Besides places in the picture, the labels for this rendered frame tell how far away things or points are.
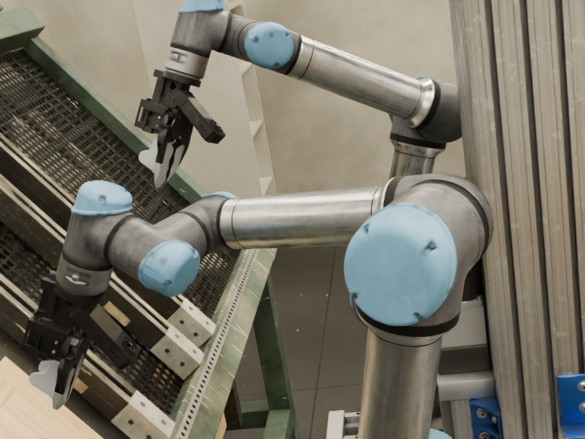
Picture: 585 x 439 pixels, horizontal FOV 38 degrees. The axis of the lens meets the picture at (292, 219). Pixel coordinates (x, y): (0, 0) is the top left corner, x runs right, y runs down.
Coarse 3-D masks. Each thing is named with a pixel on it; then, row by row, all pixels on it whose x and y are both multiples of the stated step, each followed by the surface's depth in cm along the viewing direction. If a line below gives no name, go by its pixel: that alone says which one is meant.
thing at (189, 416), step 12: (252, 252) 320; (252, 264) 311; (240, 276) 296; (240, 288) 288; (228, 312) 269; (228, 324) 263; (216, 336) 252; (216, 348) 247; (216, 360) 242; (204, 372) 232; (204, 384) 228; (192, 396) 220; (192, 408) 216; (192, 420) 212; (180, 432) 205
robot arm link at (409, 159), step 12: (396, 120) 171; (396, 132) 171; (408, 132) 169; (396, 144) 172; (408, 144) 169; (420, 144) 169; (432, 144) 169; (444, 144) 171; (396, 156) 173; (408, 156) 171; (420, 156) 171; (432, 156) 172; (396, 168) 173; (408, 168) 171; (420, 168) 171; (432, 168) 173
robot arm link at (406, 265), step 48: (432, 192) 94; (384, 240) 88; (432, 240) 86; (480, 240) 95; (384, 288) 89; (432, 288) 86; (384, 336) 94; (432, 336) 92; (384, 384) 97; (432, 384) 98; (384, 432) 99
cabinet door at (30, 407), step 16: (0, 368) 180; (16, 368) 184; (0, 384) 177; (16, 384) 180; (0, 400) 174; (16, 400) 177; (32, 400) 181; (48, 400) 184; (0, 416) 171; (16, 416) 174; (32, 416) 178; (48, 416) 181; (64, 416) 184; (0, 432) 168; (16, 432) 171; (32, 432) 174; (48, 432) 178; (64, 432) 181; (80, 432) 184
